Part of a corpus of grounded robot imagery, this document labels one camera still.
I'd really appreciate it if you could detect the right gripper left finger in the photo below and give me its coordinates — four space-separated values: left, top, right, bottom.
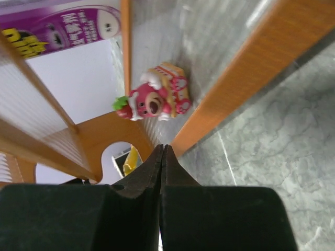
1 145 164 250

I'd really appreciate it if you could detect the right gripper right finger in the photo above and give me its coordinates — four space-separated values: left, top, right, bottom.
159 144 299 251

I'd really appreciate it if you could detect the purple spray can black cap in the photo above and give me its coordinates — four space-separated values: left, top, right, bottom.
1 1 121 59

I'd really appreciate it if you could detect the orange wooden shelf rack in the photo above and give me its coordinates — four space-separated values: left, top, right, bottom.
0 0 335 189

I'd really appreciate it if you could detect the yellow chips bag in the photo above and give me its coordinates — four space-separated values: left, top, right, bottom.
122 145 142 176

